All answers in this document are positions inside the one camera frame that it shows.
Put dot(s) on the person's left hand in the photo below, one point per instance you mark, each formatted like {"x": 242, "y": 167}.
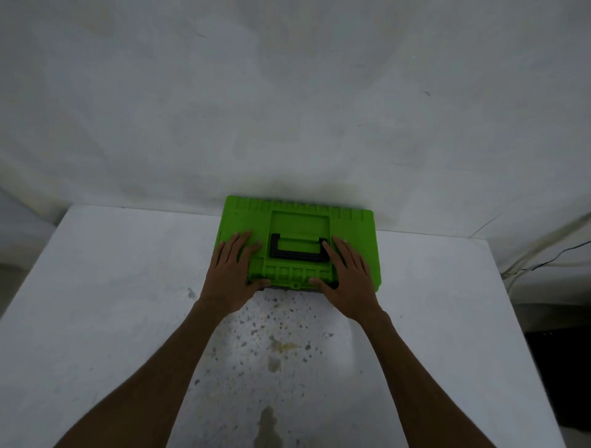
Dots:
{"x": 231, "y": 277}

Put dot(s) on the person's right hand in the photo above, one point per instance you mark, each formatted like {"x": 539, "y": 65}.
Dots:
{"x": 351, "y": 286}

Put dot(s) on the black toolbox with green lid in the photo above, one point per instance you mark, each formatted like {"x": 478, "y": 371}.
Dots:
{"x": 300, "y": 217}

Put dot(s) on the person's right forearm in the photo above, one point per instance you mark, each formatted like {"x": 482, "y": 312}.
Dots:
{"x": 425, "y": 387}

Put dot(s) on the person's left forearm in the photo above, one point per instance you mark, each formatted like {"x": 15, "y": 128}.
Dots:
{"x": 138, "y": 383}

